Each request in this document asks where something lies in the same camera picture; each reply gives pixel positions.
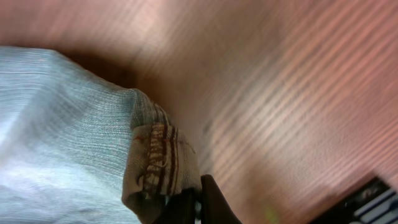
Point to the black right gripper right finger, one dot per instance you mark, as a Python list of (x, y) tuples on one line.
[(214, 207)]

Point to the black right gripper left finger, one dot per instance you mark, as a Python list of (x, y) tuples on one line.
[(179, 210)]

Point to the light blue denim shorts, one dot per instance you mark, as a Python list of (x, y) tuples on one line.
[(78, 149)]

